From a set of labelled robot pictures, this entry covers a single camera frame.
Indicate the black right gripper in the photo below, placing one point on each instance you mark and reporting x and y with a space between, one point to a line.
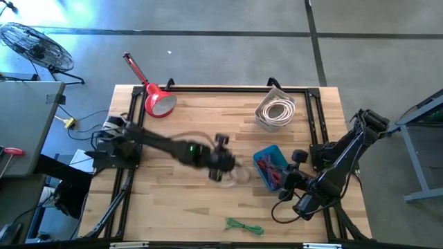
296 180

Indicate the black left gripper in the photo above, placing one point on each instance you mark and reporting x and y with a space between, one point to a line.
223 160

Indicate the blue plastic bin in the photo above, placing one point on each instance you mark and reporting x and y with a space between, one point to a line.
277 152

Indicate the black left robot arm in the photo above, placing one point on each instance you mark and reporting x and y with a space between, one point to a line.
155 141

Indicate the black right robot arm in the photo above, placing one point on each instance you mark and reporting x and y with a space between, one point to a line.
342 162

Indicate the white plastic bin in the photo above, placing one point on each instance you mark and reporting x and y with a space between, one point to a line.
263 121

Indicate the silver metal bar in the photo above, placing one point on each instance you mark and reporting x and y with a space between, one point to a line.
129 245
322 246

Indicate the black table clamp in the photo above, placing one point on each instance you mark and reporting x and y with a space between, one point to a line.
274 82
169 84

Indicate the red desk lamp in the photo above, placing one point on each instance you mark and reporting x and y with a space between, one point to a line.
155 95

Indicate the person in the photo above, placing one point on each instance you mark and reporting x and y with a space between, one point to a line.
69 193

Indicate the yellow power plug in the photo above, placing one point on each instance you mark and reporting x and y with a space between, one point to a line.
69 122

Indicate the grey side table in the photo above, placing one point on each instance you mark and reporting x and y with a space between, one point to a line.
24 128

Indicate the black floor fan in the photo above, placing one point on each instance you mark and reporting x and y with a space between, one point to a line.
34 46

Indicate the black aluminium table frame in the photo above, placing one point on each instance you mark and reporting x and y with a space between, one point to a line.
221 89

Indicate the grey metal-frame table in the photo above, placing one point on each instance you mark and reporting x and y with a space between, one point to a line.
413 162

